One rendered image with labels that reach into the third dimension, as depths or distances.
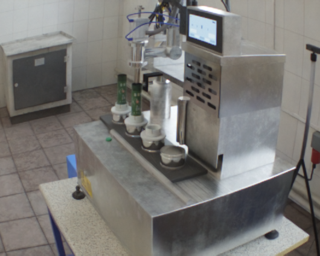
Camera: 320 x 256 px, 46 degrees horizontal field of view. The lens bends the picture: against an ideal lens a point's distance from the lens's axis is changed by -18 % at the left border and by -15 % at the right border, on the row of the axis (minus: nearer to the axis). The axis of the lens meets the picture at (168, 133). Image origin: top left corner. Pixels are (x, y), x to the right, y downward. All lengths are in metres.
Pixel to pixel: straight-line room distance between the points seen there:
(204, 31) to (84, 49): 3.98
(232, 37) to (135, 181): 0.45
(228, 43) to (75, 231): 0.78
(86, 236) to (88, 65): 3.84
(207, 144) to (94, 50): 3.98
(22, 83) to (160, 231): 3.26
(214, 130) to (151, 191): 0.21
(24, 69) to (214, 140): 3.18
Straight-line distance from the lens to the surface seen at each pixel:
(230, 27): 0.99
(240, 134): 1.11
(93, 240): 1.34
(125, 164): 1.20
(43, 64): 4.13
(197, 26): 1.07
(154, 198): 1.05
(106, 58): 5.11
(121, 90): 1.39
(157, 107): 1.48
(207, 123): 1.10
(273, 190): 1.22
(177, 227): 1.05
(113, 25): 5.04
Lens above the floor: 1.59
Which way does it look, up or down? 24 degrees down
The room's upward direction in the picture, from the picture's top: 2 degrees clockwise
